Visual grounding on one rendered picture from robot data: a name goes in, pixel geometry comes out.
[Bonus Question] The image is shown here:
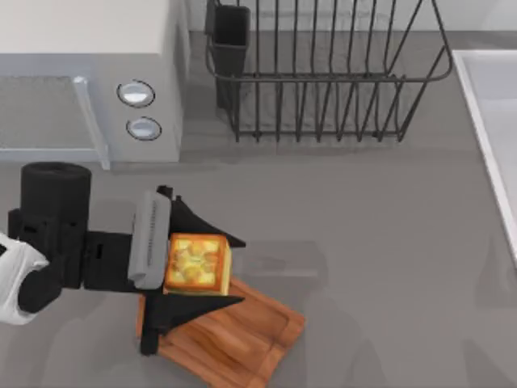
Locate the yellow toasted bread slice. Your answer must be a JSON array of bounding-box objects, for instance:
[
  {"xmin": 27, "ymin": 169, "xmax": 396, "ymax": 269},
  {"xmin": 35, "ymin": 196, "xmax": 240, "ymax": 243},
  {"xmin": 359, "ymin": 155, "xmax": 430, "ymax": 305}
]
[{"xmin": 162, "ymin": 233, "xmax": 234, "ymax": 298}]

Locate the pale grey rounded box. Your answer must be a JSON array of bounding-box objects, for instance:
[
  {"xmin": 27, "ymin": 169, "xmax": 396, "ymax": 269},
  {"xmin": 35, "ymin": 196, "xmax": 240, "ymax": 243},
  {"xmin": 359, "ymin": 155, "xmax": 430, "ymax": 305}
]
[{"xmin": 128, "ymin": 189, "xmax": 174, "ymax": 290}]

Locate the wooden cutting board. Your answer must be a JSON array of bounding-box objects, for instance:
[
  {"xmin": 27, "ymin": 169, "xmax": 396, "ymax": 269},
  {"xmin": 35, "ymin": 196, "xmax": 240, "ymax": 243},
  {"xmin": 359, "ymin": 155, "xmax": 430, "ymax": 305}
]
[{"xmin": 135, "ymin": 277, "xmax": 307, "ymax": 388}]

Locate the small round microwave knob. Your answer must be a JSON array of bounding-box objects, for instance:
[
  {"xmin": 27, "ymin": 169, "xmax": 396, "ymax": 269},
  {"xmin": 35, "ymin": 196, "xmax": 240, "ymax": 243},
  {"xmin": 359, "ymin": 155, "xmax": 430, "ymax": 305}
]
[{"xmin": 125, "ymin": 116, "xmax": 164, "ymax": 142}]

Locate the large round microwave knob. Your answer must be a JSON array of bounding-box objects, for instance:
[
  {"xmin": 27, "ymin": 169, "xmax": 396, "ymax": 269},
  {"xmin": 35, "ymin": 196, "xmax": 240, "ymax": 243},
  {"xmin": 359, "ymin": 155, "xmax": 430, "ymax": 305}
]
[{"xmin": 116, "ymin": 78, "xmax": 157, "ymax": 109}]

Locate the grey microwave door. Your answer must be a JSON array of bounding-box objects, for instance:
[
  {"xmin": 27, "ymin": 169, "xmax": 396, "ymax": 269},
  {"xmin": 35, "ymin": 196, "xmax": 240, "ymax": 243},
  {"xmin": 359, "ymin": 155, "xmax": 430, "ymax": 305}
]
[{"xmin": 0, "ymin": 74, "xmax": 111, "ymax": 171}]

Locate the black utensil holder cup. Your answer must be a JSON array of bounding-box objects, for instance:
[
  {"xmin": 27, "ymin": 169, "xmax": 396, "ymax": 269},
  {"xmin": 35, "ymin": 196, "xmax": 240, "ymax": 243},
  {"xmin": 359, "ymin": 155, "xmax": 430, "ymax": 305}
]
[{"xmin": 204, "ymin": 0, "xmax": 252, "ymax": 110}]

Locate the pale microwave oven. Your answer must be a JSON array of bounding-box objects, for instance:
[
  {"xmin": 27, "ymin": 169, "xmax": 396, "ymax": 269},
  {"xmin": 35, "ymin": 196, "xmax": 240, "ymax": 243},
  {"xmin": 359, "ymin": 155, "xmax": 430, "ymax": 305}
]
[{"xmin": 0, "ymin": 0, "xmax": 191, "ymax": 171}]

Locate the dark wire dish rack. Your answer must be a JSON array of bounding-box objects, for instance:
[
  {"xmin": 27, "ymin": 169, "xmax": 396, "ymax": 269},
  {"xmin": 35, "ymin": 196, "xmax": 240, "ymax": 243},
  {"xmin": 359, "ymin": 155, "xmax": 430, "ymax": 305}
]
[{"xmin": 204, "ymin": 0, "xmax": 454, "ymax": 145}]

